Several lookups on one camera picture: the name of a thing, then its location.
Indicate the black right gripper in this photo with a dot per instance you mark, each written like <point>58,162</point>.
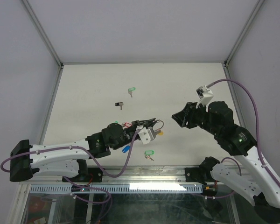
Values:
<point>187,113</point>

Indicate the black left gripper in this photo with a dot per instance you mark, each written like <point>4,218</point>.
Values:
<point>147,124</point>

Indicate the bunch of silver keys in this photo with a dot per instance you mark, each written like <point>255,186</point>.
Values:
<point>157,131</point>

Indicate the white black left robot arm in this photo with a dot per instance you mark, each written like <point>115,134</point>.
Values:
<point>70,159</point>

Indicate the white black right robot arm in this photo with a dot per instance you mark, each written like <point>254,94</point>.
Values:
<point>217,119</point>

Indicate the blue key tag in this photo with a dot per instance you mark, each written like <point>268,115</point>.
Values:
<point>126,149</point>

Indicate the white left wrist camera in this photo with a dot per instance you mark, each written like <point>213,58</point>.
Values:
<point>146,135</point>

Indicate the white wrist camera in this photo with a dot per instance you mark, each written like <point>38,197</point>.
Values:
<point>146,135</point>
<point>205,96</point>

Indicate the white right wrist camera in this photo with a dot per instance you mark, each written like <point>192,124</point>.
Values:
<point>205,96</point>

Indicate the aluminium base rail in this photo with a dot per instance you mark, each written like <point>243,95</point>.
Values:
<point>147,174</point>

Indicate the aluminium frame right post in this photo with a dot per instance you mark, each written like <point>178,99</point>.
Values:
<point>244,31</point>

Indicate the aluminium frame post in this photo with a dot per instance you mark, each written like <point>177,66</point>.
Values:
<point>41,32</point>
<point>244,31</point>

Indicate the white slotted cable duct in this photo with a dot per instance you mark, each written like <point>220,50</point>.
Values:
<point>131,188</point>

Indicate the aluminium frame left post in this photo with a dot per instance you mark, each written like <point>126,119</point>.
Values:
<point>41,32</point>

